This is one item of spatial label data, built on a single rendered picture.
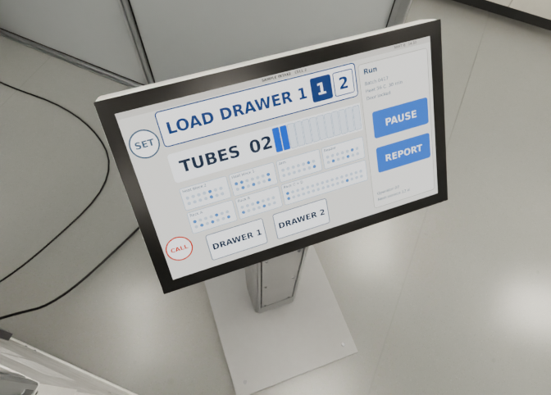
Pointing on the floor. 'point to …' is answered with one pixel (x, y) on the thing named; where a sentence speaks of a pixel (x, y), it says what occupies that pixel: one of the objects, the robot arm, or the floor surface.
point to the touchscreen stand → (278, 320)
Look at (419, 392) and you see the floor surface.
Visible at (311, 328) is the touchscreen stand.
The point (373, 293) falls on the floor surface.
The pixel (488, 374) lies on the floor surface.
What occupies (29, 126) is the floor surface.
